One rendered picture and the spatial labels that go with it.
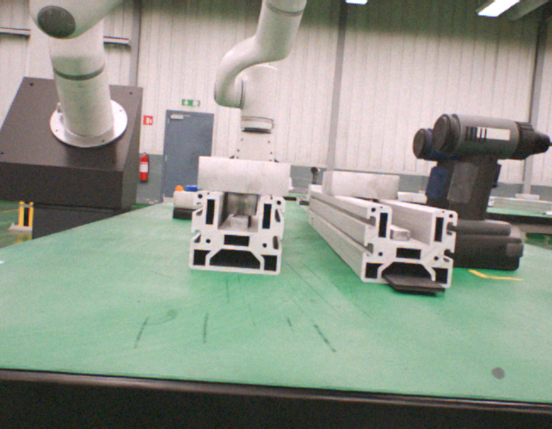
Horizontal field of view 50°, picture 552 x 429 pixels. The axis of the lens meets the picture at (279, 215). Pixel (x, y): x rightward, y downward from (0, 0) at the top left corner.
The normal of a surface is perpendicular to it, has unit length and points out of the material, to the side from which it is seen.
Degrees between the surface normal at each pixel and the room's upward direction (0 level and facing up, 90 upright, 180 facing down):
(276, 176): 90
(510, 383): 0
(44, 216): 90
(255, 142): 90
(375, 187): 90
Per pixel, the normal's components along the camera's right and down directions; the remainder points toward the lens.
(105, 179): 0.08, 0.07
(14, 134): 0.11, -0.63
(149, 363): 0.08, -0.99
